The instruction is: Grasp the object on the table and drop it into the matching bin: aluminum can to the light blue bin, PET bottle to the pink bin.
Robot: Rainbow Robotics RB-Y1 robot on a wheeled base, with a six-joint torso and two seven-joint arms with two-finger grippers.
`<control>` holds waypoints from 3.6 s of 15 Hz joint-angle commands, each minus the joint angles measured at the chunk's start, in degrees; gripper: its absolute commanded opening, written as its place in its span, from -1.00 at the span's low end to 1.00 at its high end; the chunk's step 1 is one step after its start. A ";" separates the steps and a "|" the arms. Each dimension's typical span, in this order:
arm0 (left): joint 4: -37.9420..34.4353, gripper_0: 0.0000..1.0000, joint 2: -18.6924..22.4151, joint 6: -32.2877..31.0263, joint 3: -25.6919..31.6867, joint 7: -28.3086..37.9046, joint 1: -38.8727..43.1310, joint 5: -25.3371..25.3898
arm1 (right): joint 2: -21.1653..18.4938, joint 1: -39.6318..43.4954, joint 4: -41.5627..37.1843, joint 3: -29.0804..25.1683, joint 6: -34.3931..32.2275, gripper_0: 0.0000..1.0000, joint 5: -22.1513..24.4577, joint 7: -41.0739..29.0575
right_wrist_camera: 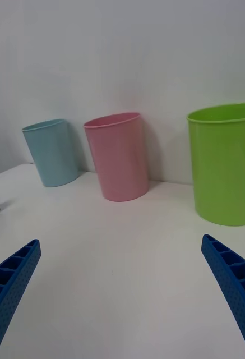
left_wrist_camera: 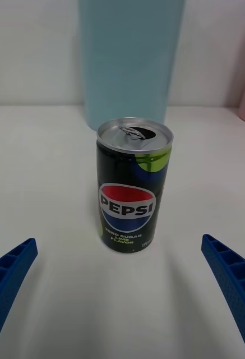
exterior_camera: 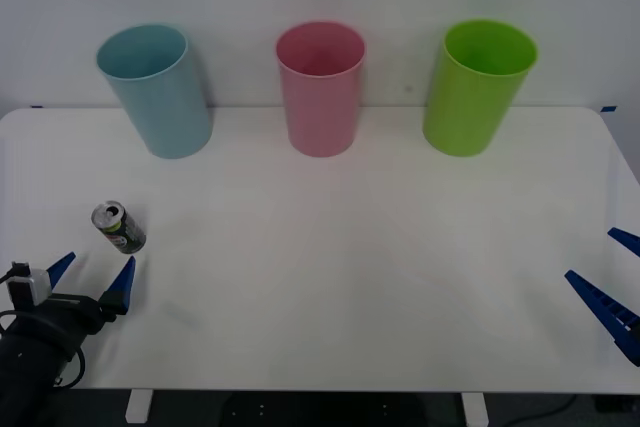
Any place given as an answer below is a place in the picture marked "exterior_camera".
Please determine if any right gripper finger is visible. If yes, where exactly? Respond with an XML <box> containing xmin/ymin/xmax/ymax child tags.
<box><xmin>606</xmin><ymin>227</ymin><xmax>640</xmax><ymax>257</ymax></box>
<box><xmin>563</xmin><ymin>269</ymin><xmax>640</xmax><ymax>367</ymax></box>

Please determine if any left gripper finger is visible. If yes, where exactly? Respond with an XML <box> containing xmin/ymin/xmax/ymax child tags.
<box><xmin>101</xmin><ymin>255</ymin><xmax>137</xmax><ymax>318</ymax></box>
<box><xmin>46</xmin><ymin>251</ymin><xmax>78</xmax><ymax>293</ymax></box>

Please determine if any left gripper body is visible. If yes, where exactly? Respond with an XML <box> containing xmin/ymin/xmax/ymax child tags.
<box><xmin>42</xmin><ymin>293</ymin><xmax>120</xmax><ymax>338</ymax></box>

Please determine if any black drink can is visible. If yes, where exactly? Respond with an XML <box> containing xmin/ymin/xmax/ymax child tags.
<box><xmin>90</xmin><ymin>199</ymin><xmax>148</xmax><ymax>255</ymax></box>

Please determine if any white table leg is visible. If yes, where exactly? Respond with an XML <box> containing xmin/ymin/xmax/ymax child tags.
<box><xmin>460</xmin><ymin>391</ymin><xmax>489</xmax><ymax>426</ymax></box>
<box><xmin>124</xmin><ymin>389</ymin><xmax>153</xmax><ymax>424</ymax></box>

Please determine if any pale blue plastic bin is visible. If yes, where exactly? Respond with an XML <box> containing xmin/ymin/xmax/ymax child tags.
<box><xmin>95</xmin><ymin>22</ymin><xmax>212</xmax><ymax>160</ymax></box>

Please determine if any green plastic bin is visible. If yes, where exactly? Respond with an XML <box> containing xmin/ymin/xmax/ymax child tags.
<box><xmin>422</xmin><ymin>18</ymin><xmax>540</xmax><ymax>158</ymax></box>

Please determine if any pink plastic bin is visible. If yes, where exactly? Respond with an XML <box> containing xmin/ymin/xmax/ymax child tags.
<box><xmin>274</xmin><ymin>20</ymin><xmax>367</xmax><ymax>158</ymax></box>

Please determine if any black cable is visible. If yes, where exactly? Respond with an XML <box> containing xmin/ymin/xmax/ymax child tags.
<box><xmin>507</xmin><ymin>393</ymin><xmax>577</xmax><ymax>424</ymax></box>

